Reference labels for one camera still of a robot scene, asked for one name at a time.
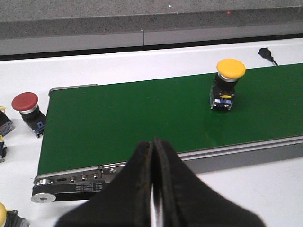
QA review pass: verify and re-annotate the grey stone counter slab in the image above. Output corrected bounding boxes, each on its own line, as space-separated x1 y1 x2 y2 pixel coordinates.
0 0 303 39

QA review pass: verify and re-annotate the red mushroom push button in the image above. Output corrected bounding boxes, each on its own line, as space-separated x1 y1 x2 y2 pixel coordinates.
11 92 46 138

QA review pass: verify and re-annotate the black cable connector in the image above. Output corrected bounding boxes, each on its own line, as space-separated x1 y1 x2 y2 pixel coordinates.
258 48 278 66

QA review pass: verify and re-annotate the green conveyor belt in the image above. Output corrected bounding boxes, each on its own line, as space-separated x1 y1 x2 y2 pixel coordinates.
37 64 303 175

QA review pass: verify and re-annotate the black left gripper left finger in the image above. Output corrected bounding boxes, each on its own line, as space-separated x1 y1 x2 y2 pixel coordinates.
56 141 152 227

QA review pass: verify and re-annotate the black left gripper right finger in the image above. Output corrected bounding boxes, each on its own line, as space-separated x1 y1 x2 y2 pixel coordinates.
153 138 265 227

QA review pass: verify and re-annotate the aluminium conveyor side rail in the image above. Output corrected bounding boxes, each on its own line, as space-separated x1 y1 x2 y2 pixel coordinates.
31 135 303 203

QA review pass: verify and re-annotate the push button base left edge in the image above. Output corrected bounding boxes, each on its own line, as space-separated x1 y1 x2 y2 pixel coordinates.
0 106 15 137

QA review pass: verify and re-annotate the yellow button lower left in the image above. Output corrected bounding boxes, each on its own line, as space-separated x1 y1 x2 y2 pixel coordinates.
0 203 30 227

